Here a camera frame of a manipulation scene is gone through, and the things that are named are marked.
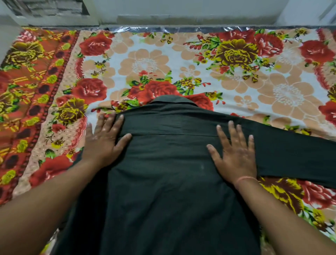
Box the person's left forearm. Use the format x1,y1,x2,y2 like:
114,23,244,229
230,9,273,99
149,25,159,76
0,158,105,255

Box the silver plastic mattress cover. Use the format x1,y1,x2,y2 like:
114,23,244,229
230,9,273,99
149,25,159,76
42,25,336,33

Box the orange wrist thread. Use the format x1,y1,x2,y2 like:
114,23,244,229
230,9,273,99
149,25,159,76
233,175,259,186

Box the person's left hand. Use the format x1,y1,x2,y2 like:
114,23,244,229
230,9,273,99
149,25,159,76
81,112,132,168

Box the floral bedsheet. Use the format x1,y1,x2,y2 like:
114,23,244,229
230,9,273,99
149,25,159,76
0,26,336,255

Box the person's right hand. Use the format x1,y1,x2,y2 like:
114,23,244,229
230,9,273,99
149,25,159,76
206,120,258,184

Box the person's right forearm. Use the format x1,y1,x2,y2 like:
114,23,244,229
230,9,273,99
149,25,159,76
233,178,336,255

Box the dark green shirt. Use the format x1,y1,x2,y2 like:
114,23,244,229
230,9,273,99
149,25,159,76
51,95,336,255

